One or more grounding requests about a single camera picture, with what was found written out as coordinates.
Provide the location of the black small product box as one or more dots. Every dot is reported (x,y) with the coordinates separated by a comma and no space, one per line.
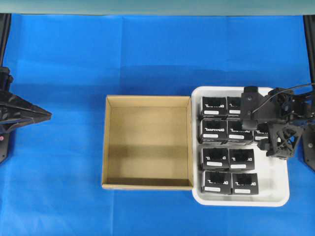
(261,132)

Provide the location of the black box tray top-left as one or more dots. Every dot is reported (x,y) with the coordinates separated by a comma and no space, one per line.
(213,107)

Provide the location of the black box third row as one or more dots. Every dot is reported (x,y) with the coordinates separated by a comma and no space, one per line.
(214,159)
(241,159)

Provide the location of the black left frame post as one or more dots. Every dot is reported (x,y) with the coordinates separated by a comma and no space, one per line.
(5,23)

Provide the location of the blue table cloth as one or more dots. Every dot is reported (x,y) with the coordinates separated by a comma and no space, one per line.
(50,185)

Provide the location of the black box third row left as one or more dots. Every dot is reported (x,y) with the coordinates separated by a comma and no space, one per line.
(214,159)

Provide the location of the black box second row left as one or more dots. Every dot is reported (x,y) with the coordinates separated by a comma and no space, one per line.
(212,131)

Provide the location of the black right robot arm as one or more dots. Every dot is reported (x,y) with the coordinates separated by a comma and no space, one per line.
(308,137)

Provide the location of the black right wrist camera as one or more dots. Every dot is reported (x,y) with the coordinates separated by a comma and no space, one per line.
(253,108)

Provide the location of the black frame post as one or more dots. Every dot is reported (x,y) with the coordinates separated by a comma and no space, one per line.
(309,29)
(5,23)

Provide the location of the black box second row right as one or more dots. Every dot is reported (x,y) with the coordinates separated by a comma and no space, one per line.
(236,135)

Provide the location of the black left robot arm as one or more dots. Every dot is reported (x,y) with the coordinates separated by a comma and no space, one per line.
(15,112)

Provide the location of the white plastic tray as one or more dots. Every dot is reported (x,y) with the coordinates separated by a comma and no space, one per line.
(272,173)

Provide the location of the black right frame post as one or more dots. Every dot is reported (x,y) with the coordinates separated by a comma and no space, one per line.
(309,29)

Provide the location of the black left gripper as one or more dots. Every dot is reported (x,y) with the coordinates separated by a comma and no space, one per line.
(9,100)

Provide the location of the black box tray top-right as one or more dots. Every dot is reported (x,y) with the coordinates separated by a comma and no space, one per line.
(233,108)

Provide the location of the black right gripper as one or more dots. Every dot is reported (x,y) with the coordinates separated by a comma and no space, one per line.
(285,132)

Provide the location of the black box third row right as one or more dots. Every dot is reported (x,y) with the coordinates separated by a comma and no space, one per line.
(241,159)

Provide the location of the black box bottom row left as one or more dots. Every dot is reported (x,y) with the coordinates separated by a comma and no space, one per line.
(216,182)

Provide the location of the open cardboard box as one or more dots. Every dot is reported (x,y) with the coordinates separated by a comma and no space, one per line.
(147,143)

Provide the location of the black box bottom row right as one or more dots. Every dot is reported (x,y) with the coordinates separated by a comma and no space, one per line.
(245,183)

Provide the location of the black box second row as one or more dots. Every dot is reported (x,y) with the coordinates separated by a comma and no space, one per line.
(212,131)
(236,135)

